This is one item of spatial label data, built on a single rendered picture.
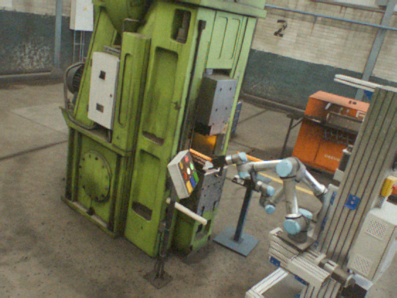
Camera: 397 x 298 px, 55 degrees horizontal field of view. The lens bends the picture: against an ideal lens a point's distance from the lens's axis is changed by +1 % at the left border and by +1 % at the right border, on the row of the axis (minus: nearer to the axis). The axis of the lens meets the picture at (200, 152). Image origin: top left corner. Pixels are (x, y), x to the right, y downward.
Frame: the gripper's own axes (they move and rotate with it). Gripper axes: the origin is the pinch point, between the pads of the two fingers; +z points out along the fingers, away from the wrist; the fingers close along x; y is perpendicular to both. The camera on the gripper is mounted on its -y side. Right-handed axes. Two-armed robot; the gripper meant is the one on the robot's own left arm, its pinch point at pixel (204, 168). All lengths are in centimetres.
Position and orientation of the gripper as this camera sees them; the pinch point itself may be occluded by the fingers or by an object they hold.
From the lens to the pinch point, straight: 303.7
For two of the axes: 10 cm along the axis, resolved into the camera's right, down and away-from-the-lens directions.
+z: -9.2, 2.4, 3.2
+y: -3.2, -9.2, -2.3
